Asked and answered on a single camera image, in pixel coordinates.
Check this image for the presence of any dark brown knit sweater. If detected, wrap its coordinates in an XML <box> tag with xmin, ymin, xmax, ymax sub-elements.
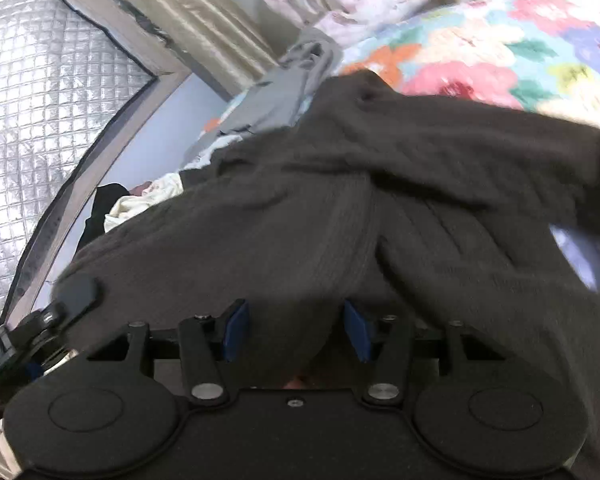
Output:
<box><xmin>66</xmin><ymin>72</ymin><xmax>600</xmax><ymax>479</ymax></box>

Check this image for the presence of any cream white printed garment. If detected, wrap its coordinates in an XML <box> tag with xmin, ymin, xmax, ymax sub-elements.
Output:
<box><xmin>104</xmin><ymin>172</ymin><xmax>184</xmax><ymax>233</ymax></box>

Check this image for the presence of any black garment on pillow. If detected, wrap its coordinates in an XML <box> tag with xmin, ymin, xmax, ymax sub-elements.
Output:
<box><xmin>78</xmin><ymin>183</ymin><xmax>130</xmax><ymax>250</ymax></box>

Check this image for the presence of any silver quilted window cover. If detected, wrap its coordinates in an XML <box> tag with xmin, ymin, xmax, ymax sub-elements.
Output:
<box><xmin>0</xmin><ymin>0</ymin><xmax>149</xmax><ymax>316</ymax></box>

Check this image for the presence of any grey t-shirt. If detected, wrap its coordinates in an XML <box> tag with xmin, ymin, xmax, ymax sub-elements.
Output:
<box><xmin>179</xmin><ymin>29</ymin><xmax>344</xmax><ymax>168</ymax></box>

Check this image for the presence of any beige satin curtain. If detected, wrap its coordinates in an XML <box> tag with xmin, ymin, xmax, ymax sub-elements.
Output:
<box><xmin>124</xmin><ymin>0</ymin><xmax>276</xmax><ymax>96</ymax></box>

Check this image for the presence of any floral quilted bedspread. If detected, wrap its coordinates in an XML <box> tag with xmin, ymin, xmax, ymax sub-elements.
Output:
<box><xmin>179</xmin><ymin>0</ymin><xmax>600</xmax><ymax>291</ymax></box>

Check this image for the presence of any grey window frame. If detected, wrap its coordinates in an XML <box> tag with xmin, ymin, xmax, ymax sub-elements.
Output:
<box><xmin>0</xmin><ymin>0</ymin><xmax>192</xmax><ymax>324</ymax></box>

